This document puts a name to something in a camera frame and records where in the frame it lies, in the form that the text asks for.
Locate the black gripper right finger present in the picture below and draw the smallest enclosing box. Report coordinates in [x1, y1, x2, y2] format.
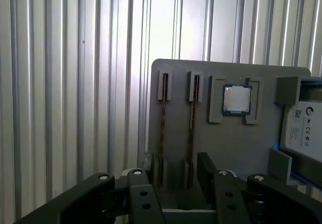
[197, 152, 322, 224]

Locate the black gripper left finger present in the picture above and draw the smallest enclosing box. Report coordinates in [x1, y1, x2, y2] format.
[17, 151, 166, 224]

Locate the RAM stick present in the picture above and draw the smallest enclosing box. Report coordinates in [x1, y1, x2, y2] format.
[159, 73, 169, 187]
[187, 74, 201, 188]

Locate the grey plastic parts rack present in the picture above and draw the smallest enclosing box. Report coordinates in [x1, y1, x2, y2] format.
[147, 58, 314, 210]

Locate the silver CPU chip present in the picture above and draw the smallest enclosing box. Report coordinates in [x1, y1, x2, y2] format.
[221, 83, 253, 115]

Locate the silver hard disk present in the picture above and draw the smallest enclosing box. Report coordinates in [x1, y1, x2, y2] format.
[281, 100, 322, 163]

